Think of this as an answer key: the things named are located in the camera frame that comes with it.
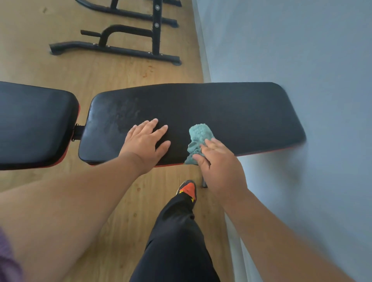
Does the person's right forearm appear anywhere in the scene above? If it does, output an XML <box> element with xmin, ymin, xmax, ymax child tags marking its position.
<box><xmin>223</xmin><ymin>188</ymin><xmax>356</xmax><ymax>282</ymax></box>

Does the teal cleaning cloth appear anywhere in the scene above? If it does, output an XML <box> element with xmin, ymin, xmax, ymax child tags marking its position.
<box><xmin>184</xmin><ymin>123</ymin><xmax>215</xmax><ymax>166</ymax></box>

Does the person's left forearm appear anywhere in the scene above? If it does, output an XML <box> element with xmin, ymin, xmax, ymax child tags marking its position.
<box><xmin>0</xmin><ymin>152</ymin><xmax>143</xmax><ymax>282</ymax></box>

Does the person's right hand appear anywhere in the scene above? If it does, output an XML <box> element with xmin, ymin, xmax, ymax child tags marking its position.
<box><xmin>192</xmin><ymin>138</ymin><xmax>248</xmax><ymax>204</ymax></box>

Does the black bench seat pad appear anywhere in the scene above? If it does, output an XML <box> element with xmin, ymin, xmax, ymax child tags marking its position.
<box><xmin>0</xmin><ymin>81</ymin><xmax>81</xmax><ymax>171</ymax></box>

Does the black bench frame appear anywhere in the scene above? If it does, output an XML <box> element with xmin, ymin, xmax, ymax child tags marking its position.
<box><xmin>71</xmin><ymin>124</ymin><xmax>85</xmax><ymax>142</ymax></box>

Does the black and orange shoe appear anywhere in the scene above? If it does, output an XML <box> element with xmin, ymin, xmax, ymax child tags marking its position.
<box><xmin>176</xmin><ymin>180</ymin><xmax>198</xmax><ymax>204</ymax></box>

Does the black trouser leg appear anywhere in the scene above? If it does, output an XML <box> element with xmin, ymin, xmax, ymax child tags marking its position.
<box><xmin>129</xmin><ymin>192</ymin><xmax>222</xmax><ymax>282</ymax></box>

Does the long black bench back pad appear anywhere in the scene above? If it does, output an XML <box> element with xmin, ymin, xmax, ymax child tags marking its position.
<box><xmin>78</xmin><ymin>82</ymin><xmax>307</xmax><ymax>168</ymax></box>

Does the black steel exercise rack frame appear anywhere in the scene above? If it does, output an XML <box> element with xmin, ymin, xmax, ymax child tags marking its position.
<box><xmin>49</xmin><ymin>0</ymin><xmax>183</xmax><ymax>66</ymax></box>

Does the purple shirt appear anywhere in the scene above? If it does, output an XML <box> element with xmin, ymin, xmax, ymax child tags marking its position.
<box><xmin>0</xmin><ymin>227</ymin><xmax>24</xmax><ymax>282</ymax></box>

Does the person's left hand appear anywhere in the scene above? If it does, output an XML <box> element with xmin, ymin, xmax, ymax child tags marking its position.
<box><xmin>119</xmin><ymin>118</ymin><xmax>171</xmax><ymax>176</ymax></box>

